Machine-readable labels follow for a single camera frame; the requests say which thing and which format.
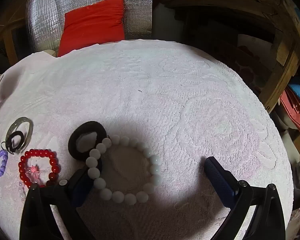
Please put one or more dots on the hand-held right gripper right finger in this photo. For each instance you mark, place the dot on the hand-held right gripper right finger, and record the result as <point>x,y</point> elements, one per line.
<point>220,177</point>

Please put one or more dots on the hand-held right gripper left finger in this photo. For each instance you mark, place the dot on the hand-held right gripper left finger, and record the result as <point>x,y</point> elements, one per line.
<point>82,187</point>

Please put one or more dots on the black hair scrunchie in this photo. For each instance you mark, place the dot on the black hair scrunchie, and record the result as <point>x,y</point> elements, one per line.
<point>90,126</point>

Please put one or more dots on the silver bangle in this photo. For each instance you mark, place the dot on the silver bangle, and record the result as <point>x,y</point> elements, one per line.
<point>21,120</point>

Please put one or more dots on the red folded cloth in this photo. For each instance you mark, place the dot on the red folded cloth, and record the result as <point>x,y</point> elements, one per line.
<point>295,115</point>

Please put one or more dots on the white terry towel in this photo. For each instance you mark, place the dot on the white terry towel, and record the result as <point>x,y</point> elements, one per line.
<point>152,92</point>

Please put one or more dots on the floral seat cushion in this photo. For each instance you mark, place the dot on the floral seat cushion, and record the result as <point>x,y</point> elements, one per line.
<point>247,60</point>

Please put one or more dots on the red cushion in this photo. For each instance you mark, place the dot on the red cushion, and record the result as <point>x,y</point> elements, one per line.
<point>92,22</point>

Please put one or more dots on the dark wooden armchair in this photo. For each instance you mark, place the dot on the dark wooden armchair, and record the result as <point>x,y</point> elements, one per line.
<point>240,0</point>

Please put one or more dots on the silver foil insulation sheet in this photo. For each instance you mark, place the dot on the silver foil insulation sheet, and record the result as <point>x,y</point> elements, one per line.
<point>137,10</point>

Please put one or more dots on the light wooden chair frame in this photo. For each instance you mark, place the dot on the light wooden chair frame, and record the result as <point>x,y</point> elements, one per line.
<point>10,37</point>

